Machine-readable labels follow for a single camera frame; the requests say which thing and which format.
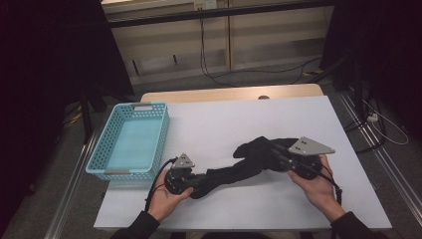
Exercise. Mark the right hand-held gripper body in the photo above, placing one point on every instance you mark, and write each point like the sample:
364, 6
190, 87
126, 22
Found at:
308, 147

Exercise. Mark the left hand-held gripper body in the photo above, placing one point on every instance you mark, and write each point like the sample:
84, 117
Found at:
179, 181

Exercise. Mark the light blue plastic basket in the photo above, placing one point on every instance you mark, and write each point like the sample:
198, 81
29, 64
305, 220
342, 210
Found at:
132, 142

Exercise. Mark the black garment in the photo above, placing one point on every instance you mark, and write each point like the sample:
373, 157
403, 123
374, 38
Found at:
245, 166

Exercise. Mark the person's left hand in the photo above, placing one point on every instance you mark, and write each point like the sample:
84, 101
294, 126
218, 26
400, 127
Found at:
166, 202

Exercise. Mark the person's right hand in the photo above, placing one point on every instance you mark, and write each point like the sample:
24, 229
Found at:
321, 192

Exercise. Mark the white power adapter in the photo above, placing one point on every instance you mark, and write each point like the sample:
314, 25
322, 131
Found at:
372, 117

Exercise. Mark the wooden table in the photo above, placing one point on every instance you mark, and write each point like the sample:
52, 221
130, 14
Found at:
232, 93

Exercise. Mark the black stand leg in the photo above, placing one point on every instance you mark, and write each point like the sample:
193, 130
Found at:
87, 122

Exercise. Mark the beige shelf cabinet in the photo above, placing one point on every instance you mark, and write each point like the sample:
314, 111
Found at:
265, 33

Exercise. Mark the black curtain with stand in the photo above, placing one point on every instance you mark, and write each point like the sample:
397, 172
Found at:
391, 49

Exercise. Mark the black horizontal bar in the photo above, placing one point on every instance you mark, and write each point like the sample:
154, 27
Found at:
212, 13

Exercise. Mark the large black curtain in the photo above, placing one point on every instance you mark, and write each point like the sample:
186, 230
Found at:
49, 66

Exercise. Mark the metal floor rail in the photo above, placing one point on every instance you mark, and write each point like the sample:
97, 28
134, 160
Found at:
381, 156
71, 189

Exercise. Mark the white wall socket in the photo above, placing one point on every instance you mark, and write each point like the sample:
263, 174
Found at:
205, 4

